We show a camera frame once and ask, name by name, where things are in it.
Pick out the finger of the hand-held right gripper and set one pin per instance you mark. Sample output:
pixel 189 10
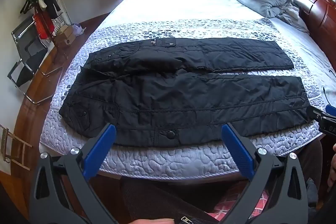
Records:
pixel 313 112
pixel 331 109

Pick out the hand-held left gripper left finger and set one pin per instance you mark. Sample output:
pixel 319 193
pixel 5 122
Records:
pixel 99 150

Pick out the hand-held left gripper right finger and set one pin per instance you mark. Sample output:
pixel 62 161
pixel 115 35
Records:
pixel 237 150

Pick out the black pants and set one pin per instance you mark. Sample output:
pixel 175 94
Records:
pixel 183 98

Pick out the person's right hand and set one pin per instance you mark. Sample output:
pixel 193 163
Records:
pixel 332 174

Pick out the person's left hand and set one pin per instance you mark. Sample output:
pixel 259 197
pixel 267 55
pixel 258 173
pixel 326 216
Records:
pixel 155 221

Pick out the pink plaid cloth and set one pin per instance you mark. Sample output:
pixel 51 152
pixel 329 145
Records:
pixel 231 203

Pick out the person's dark brown clothing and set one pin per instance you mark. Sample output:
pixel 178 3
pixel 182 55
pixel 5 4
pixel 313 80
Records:
pixel 157 197

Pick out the dark wooden headboard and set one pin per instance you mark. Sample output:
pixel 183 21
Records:
pixel 320 11

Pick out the wooden coat rack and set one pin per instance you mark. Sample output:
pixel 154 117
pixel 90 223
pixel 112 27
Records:
pixel 57 41

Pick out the black metal folding chair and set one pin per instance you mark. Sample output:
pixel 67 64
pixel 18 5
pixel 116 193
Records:
pixel 29 56

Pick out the cardboard box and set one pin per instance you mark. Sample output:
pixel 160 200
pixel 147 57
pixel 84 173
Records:
pixel 65 35

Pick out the pale purple bag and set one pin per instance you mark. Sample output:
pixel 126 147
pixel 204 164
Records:
pixel 78 29

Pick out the bed with pale blue sheet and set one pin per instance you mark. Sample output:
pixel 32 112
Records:
pixel 183 6

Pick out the black clothes hanger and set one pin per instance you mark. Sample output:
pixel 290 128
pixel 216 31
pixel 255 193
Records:
pixel 26 5

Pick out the small wooden frame stand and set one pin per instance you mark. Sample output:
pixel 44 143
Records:
pixel 22 144

